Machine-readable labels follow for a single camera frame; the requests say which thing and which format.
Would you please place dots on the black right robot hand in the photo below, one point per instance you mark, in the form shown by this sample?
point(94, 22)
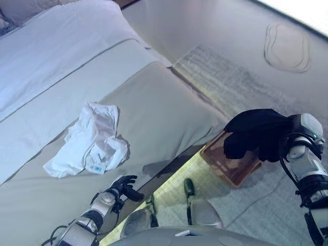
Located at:
point(294, 122)

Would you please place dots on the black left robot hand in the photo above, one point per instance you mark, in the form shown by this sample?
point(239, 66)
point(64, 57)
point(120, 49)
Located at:
point(125, 185)

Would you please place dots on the black garment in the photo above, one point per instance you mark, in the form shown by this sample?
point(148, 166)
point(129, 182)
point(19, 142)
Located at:
point(256, 133)

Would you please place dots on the white garment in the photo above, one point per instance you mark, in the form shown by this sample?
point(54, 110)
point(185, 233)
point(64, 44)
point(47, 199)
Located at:
point(87, 138)

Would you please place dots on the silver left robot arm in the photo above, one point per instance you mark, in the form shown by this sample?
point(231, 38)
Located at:
point(100, 205)

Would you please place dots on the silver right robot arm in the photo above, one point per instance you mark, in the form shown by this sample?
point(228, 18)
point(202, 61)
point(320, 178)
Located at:
point(307, 164)

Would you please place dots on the brown woven basket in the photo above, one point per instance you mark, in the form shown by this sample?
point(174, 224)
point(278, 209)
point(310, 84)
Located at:
point(230, 169)

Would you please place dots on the beige bed runner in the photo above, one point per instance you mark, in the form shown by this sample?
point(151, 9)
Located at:
point(159, 102)

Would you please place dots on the bed with white bedding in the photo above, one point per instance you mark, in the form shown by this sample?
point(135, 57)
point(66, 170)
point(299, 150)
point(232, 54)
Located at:
point(77, 64)

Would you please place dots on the silver left robot leg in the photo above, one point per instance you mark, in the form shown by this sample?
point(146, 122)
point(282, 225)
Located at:
point(139, 220)

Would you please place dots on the silver robot leg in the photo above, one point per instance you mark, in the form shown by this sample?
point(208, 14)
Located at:
point(139, 220)
point(205, 212)

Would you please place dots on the grey patterned rug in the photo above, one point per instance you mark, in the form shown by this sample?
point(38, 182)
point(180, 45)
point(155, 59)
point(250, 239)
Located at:
point(230, 84)

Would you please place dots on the silver right robot leg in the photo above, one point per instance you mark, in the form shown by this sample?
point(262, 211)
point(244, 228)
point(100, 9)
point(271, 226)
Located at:
point(205, 212)

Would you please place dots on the grey robot torso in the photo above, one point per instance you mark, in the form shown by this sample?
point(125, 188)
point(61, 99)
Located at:
point(205, 238)

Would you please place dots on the white duvet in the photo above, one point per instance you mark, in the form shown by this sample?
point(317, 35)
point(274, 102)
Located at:
point(51, 46)

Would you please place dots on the beige pillow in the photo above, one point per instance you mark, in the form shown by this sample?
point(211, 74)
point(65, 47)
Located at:
point(25, 10)

